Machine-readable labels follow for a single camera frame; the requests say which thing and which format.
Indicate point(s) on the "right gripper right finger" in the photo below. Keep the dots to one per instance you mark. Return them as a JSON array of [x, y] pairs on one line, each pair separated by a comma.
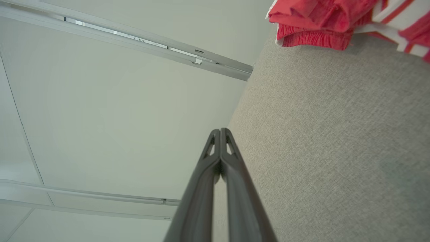
[[245, 208]]

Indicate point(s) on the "red shorts white band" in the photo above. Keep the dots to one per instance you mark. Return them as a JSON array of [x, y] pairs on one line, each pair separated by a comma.
[[315, 23]]

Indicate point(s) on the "pale grey partition rail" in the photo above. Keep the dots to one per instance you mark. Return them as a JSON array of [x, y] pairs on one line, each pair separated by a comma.
[[84, 200], [134, 42]]

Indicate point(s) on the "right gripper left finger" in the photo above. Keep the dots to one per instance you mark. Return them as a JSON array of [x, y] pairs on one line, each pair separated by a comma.
[[195, 208]]

